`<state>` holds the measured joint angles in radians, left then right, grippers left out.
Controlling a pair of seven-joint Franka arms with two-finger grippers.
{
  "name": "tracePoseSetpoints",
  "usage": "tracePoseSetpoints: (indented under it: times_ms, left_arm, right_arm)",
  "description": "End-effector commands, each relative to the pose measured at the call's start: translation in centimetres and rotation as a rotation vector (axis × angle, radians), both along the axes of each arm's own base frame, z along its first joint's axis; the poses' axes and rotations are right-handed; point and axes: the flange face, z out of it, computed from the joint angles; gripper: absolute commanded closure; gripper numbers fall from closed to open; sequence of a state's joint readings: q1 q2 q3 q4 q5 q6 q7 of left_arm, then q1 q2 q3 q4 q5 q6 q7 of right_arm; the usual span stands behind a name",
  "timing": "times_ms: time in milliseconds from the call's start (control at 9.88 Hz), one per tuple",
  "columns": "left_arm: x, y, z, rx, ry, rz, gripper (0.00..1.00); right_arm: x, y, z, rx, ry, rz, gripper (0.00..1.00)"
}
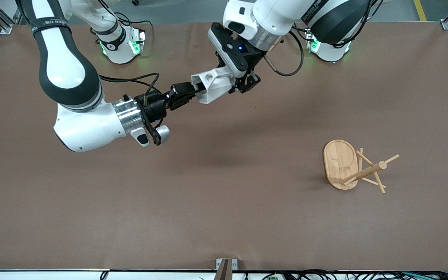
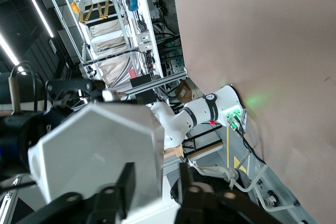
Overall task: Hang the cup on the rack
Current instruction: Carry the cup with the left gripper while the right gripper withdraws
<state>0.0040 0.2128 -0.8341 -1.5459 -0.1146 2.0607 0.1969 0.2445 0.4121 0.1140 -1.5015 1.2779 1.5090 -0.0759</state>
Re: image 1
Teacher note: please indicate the large table cover sheet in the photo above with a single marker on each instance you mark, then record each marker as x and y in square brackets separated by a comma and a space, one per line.
[224, 175]

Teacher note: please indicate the white faceted cup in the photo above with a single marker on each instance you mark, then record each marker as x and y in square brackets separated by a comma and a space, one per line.
[214, 87]

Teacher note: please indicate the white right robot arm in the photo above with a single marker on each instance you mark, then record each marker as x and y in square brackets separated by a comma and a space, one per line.
[64, 70]

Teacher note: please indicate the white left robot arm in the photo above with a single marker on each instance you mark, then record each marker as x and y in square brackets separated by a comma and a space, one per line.
[278, 15]

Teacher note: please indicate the wooden cup rack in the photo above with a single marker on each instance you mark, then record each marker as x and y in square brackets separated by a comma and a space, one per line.
[338, 163]

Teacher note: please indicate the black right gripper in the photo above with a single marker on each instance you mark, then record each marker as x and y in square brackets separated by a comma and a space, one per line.
[154, 109]

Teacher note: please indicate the grey metal bracket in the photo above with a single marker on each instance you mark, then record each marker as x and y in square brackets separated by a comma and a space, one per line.
[234, 264]

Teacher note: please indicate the plain aluminium frame profile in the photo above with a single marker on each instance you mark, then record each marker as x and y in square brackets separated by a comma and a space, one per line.
[17, 17]

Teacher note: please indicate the silver base connector box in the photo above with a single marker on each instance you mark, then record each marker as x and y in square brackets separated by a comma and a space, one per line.
[140, 41]
[315, 46]

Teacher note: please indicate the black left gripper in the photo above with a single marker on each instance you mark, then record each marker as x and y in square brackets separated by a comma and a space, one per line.
[252, 63]

